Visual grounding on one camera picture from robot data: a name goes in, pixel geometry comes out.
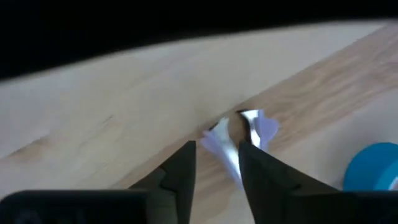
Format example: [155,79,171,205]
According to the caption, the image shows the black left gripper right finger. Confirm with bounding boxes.
[238,141,398,224]

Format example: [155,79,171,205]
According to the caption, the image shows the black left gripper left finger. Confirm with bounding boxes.
[0,140,197,224]

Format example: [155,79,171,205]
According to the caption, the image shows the white claw staple remover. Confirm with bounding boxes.
[200,108,280,189]

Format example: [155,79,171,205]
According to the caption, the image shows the blue tape roll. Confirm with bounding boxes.
[343,142,398,192]

